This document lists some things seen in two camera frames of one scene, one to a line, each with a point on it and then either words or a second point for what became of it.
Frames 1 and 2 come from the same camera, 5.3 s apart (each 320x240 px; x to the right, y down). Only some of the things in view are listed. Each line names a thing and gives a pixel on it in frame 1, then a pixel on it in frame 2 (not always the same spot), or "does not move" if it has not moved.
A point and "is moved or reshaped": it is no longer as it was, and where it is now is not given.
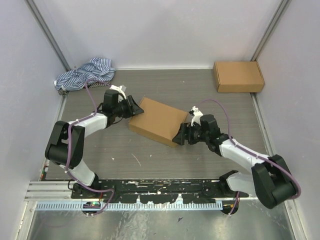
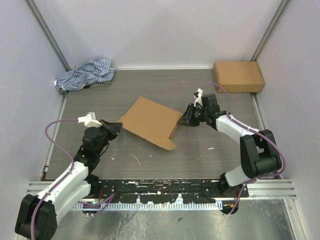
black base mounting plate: [192, 191] does not move
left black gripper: [133, 109] -> [113, 128]
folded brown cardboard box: [238, 76] does not move
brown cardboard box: [159, 121] is moved or reshaped
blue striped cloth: [98, 72] does not move
